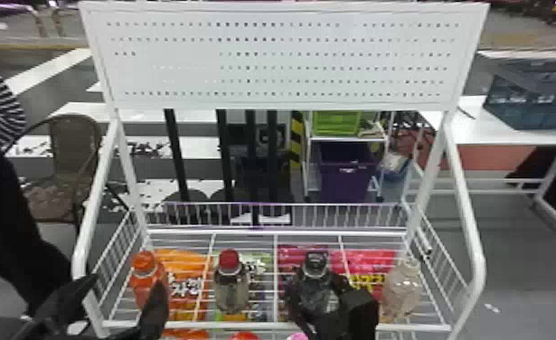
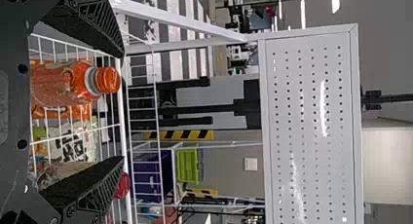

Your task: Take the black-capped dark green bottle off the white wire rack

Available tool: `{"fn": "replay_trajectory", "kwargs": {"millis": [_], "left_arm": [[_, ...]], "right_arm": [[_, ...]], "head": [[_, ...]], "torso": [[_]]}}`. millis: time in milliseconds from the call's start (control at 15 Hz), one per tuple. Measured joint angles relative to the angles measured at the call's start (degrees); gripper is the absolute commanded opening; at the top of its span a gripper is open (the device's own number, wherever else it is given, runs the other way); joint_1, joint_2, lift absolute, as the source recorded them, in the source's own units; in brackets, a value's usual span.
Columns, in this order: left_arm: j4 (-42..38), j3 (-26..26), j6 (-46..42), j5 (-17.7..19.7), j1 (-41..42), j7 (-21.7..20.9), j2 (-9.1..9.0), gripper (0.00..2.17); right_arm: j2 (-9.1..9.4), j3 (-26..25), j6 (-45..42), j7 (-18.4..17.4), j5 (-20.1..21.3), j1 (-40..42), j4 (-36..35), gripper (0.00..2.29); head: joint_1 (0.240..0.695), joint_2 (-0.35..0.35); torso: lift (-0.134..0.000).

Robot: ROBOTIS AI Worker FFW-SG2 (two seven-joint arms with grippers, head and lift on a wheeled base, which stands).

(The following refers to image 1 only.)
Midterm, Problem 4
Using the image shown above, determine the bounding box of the white side table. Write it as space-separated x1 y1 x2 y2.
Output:
419 94 556 260

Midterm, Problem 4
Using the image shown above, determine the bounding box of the orange bottle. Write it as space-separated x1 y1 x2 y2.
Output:
128 250 170 311

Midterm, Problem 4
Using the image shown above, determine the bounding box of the brown mesh chair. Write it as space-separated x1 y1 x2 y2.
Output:
20 113 107 225

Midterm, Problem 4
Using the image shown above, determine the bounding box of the purple crate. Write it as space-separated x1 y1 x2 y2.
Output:
316 142 380 204

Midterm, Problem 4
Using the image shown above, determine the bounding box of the white wire rack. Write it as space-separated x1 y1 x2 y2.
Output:
71 0 491 340

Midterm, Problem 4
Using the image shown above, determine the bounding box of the pink snack packet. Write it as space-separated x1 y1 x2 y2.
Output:
277 244 399 301

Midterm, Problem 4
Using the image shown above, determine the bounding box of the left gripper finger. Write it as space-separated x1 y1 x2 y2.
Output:
130 280 171 340
14 274 99 340

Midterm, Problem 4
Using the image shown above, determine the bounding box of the yellow black striped post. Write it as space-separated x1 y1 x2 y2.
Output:
288 111 306 171

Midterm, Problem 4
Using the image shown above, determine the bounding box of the white shelf trolley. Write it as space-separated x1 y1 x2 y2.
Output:
303 110 393 202

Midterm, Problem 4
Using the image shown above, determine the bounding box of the blue crate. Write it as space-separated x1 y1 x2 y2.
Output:
483 59 556 131

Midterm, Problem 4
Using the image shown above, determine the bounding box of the clear beige bottle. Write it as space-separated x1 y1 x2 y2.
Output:
380 258 424 325

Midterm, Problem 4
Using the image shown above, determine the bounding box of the orange snack packet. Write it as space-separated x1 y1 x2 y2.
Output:
154 248 213 323

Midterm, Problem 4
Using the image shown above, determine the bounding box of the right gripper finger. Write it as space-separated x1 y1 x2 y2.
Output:
284 283 319 340

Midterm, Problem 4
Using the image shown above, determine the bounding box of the green basket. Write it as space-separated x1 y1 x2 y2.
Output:
311 111 363 137

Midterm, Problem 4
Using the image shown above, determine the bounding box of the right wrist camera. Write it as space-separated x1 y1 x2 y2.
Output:
324 288 382 340

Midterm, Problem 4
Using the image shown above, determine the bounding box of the red capped grey bottle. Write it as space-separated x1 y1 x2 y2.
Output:
212 247 251 316

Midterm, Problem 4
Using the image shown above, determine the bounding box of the black bottle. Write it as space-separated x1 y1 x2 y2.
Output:
288 250 350 318

